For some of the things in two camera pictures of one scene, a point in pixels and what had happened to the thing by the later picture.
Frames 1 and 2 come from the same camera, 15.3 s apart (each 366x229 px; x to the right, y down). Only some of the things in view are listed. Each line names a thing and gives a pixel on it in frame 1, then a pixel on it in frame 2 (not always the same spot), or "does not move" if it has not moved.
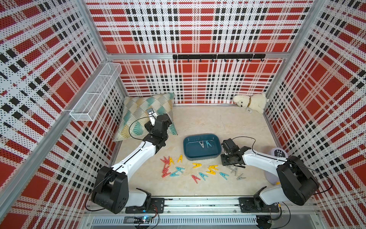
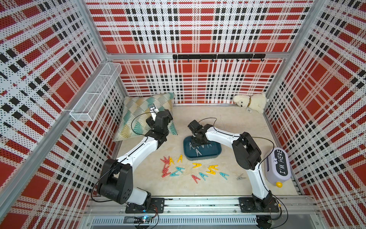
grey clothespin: (239, 178) does not move
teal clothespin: (173, 174) does not move
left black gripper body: (148, 127) does not move
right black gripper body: (227, 160) -> (196, 140)
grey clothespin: (231, 167) -> (198, 152)
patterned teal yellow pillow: (134, 115) does not move
